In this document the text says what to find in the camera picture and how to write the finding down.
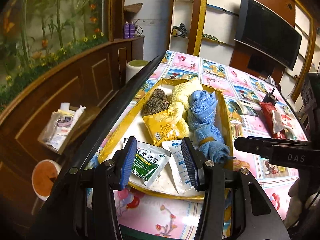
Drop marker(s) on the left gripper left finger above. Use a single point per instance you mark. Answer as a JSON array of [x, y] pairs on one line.
[[123, 161]]

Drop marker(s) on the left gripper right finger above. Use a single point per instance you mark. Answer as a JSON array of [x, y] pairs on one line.
[[194, 160]]

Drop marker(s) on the white blue medicine sachet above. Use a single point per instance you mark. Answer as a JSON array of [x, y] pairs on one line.
[[177, 165]]

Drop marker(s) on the green white granule sachet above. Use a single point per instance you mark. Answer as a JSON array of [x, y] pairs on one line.
[[149, 162]]

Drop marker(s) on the blue towel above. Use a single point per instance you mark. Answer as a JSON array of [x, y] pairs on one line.
[[202, 109], [211, 143]]

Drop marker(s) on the white red wet wipe pack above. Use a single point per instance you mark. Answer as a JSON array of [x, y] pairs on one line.
[[284, 127]]

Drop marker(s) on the yellow tissue pack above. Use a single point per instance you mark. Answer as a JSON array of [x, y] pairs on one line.
[[160, 128]]

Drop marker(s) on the red foil packet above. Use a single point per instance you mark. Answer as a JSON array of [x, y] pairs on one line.
[[267, 109]]

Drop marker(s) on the brown knitted cloth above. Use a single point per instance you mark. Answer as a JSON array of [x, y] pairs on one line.
[[157, 102]]

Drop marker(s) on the yellow towel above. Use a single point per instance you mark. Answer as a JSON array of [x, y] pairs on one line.
[[179, 105]]

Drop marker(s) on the white gloved right hand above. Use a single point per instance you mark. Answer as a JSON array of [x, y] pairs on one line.
[[295, 205]]

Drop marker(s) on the yellow gold tray box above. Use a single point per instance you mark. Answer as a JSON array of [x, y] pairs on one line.
[[133, 125]]

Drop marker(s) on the bag of coloured sticks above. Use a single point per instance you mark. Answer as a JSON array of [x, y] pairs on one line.
[[236, 128]]

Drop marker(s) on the colourful patterned tablecloth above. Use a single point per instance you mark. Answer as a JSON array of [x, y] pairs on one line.
[[164, 209]]

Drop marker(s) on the landscape print sachet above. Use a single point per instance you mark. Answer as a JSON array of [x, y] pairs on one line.
[[246, 108]]

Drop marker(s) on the orange bowl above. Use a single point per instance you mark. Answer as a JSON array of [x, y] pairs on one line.
[[43, 178]]

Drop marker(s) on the white plastic bag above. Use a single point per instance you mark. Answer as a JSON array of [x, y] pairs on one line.
[[271, 81]]

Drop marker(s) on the wooden sideboard cabinet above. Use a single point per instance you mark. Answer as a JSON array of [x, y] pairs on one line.
[[90, 79]]

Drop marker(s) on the white green stool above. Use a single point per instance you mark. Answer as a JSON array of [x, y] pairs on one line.
[[133, 67]]

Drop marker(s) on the purple bottles pair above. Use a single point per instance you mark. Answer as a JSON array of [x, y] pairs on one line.
[[129, 30]]

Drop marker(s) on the black flat television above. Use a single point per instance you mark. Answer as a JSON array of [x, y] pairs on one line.
[[264, 30]]

